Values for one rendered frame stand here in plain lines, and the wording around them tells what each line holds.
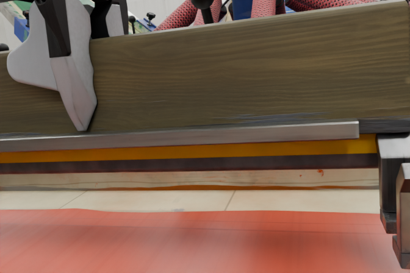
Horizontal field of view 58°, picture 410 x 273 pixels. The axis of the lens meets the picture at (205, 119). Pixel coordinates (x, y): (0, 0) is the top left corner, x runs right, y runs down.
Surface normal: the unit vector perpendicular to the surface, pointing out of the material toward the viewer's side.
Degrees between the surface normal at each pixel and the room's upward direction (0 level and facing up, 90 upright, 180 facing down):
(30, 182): 90
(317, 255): 0
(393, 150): 45
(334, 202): 0
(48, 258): 0
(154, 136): 89
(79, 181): 90
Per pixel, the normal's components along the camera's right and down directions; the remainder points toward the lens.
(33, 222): -0.11, -0.98
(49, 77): -0.27, 0.08
